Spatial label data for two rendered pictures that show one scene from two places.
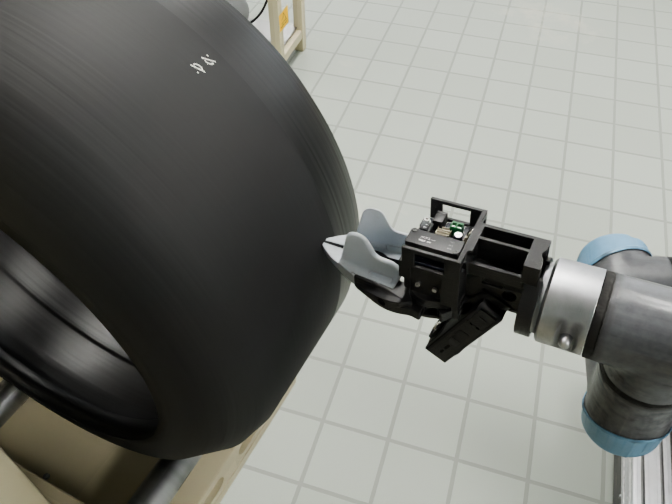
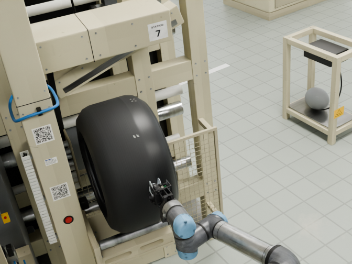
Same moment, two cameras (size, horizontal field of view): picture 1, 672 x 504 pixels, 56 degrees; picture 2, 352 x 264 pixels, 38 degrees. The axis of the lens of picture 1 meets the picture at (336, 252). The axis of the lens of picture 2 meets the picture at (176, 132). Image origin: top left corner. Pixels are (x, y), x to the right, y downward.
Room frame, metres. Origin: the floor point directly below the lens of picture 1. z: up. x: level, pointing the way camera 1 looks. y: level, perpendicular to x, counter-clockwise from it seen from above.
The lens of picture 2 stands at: (-0.67, -1.22, 2.55)
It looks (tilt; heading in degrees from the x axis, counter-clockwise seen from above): 33 degrees down; 44
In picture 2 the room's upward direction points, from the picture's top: 7 degrees counter-clockwise
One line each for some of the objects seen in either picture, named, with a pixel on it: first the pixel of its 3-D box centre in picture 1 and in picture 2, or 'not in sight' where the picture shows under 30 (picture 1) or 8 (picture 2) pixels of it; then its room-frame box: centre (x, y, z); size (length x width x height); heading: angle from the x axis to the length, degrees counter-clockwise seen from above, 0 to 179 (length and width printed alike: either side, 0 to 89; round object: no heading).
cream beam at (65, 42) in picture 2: not in sight; (99, 33); (0.73, 0.52, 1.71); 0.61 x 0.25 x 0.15; 153
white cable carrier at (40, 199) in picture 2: not in sight; (40, 199); (0.15, 0.42, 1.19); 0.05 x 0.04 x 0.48; 63
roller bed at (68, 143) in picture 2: not in sight; (55, 164); (0.46, 0.75, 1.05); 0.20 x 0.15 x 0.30; 153
